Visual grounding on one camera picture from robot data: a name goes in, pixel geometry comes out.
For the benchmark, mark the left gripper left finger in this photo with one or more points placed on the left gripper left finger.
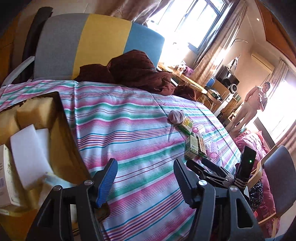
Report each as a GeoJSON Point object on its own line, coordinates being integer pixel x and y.
{"type": "Point", "coordinates": [91, 195]}

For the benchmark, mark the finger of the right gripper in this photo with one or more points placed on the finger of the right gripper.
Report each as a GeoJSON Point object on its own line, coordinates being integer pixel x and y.
{"type": "Point", "coordinates": [218, 170]}
{"type": "Point", "coordinates": [203, 174]}

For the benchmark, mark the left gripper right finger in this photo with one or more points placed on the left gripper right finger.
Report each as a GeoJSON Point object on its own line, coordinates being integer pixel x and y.
{"type": "Point", "coordinates": [200, 196]}

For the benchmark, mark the green small carton box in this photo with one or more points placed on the green small carton box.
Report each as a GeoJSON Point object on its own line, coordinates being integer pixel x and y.
{"type": "Point", "coordinates": [191, 147]}

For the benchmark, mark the white foam block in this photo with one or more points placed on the white foam block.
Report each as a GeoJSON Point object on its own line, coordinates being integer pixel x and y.
{"type": "Point", "coordinates": [44, 138]}
{"type": "Point", "coordinates": [29, 158]}

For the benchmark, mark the white carton box with barcode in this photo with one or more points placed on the white carton box with barcode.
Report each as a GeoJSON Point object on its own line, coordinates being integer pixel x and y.
{"type": "Point", "coordinates": [11, 188]}

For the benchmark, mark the yellow sponge block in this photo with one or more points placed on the yellow sponge block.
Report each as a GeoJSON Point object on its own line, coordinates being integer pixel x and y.
{"type": "Point", "coordinates": [8, 125]}
{"type": "Point", "coordinates": [39, 111]}

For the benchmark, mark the cracker packet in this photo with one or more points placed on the cracker packet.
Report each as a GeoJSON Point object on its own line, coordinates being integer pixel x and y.
{"type": "Point", "coordinates": [201, 147]}

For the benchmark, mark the pink bed quilt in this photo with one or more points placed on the pink bed quilt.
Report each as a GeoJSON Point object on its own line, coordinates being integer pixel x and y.
{"type": "Point", "coordinates": [257, 143]}

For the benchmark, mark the gold metal tin tray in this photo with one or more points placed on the gold metal tin tray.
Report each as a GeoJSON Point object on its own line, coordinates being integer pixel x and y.
{"type": "Point", "coordinates": [53, 220]}

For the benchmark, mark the small yellow green candy packet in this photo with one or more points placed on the small yellow green candy packet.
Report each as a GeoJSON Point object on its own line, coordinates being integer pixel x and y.
{"type": "Point", "coordinates": [186, 125]}

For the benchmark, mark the person in pink clothes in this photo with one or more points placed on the person in pink clothes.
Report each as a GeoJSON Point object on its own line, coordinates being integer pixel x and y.
{"type": "Point", "coordinates": [255, 100]}

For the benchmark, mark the striped pink green tablecloth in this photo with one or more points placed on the striped pink green tablecloth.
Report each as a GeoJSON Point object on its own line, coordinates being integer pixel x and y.
{"type": "Point", "coordinates": [131, 126]}

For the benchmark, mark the air conditioner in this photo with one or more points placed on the air conditioner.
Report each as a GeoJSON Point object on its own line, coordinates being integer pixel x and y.
{"type": "Point", "coordinates": [262, 62]}

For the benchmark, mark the wooden desk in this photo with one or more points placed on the wooden desk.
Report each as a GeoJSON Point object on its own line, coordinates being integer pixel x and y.
{"type": "Point", "coordinates": [182, 78]}

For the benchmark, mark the dark red jacket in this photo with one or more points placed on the dark red jacket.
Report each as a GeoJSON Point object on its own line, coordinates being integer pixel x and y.
{"type": "Point", "coordinates": [134, 69]}

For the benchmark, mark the grey yellow blue chair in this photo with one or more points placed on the grey yellow blue chair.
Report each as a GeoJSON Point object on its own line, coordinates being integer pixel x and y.
{"type": "Point", "coordinates": [69, 41]}

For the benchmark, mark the black rolled mat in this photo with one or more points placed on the black rolled mat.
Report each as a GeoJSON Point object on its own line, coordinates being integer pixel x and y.
{"type": "Point", "coordinates": [34, 33]}

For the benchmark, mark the beige patterned curtain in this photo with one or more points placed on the beige patterned curtain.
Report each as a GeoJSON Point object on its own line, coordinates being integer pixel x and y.
{"type": "Point", "coordinates": [137, 11]}

